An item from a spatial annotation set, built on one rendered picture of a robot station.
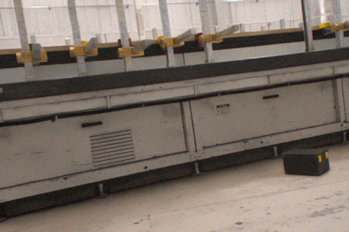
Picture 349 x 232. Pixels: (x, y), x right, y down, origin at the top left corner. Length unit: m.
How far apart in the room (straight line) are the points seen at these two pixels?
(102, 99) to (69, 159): 0.43
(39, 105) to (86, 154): 0.44
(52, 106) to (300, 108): 1.77
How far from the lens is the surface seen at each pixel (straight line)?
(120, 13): 2.02
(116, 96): 1.96
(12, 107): 1.91
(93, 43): 1.69
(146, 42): 1.75
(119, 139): 2.19
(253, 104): 2.58
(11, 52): 2.13
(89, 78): 1.89
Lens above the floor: 0.52
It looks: 3 degrees down
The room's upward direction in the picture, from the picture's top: 8 degrees counter-clockwise
